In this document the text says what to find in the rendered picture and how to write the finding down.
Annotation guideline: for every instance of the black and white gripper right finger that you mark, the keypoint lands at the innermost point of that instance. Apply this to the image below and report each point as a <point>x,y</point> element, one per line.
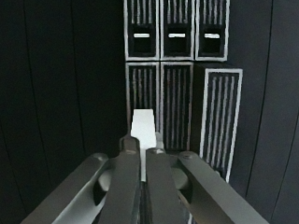
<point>209,198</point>

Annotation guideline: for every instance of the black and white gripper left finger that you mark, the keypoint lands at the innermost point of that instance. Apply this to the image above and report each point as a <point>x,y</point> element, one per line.
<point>77,200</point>

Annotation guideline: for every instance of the black server rack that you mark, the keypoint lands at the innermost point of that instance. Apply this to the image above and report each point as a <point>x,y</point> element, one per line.
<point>70,84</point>

